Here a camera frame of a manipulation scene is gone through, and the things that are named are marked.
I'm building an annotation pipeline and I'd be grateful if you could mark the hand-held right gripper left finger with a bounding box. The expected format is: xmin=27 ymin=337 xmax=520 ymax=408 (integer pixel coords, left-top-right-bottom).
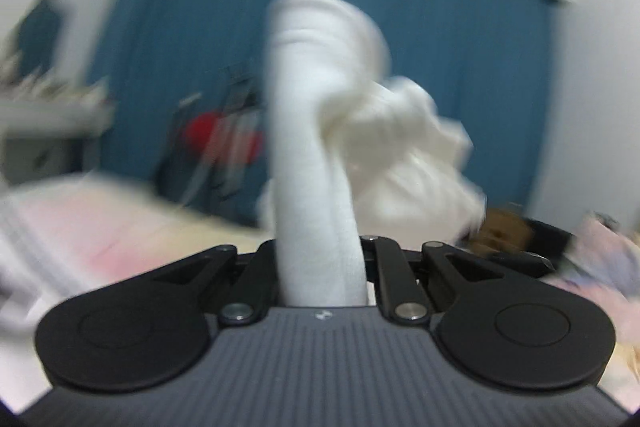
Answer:
xmin=152 ymin=239 xmax=279 ymax=327

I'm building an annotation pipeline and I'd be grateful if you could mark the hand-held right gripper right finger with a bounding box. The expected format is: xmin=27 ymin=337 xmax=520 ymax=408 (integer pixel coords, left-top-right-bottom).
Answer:
xmin=360 ymin=234 xmax=507 ymax=327

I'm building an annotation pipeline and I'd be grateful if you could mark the white hooded sweatshirt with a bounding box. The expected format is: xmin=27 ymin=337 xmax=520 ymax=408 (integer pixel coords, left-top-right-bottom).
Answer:
xmin=256 ymin=0 xmax=488 ymax=308

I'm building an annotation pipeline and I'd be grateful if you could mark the brown paper bag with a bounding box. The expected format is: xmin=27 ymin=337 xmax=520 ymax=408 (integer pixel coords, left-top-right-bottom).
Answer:
xmin=472 ymin=206 xmax=533 ymax=259

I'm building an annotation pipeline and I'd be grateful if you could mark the red cloth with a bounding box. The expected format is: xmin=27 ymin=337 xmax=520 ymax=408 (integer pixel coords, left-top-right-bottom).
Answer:
xmin=181 ymin=113 xmax=265 ymax=165

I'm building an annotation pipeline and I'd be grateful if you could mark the pastel bed blanket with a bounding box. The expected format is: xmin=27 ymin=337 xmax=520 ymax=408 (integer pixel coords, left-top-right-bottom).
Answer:
xmin=0 ymin=177 xmax=640 ymax=413

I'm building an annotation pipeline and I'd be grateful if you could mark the garment steamer stand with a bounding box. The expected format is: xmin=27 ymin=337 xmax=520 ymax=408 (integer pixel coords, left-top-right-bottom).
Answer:
xmin=190 ymin=67 xmax=266 ymax=208

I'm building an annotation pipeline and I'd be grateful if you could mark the black chair with white back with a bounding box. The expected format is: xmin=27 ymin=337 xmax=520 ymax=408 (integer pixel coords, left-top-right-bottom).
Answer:
xmin=155 ymin=92 xmax=206 ymax=200

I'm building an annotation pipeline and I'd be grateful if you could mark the blue curtain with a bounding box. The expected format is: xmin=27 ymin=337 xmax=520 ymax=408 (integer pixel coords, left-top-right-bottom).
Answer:
xmin=345 ymin=0 xmax=558 ymax=212
xmin=92 ymin=0 xmax=273 ymax=228

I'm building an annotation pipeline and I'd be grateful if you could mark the white dressing table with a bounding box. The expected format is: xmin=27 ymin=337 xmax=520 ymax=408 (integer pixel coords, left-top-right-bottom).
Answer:
xmin=0 ymin=87 xmax=116 ymax=185

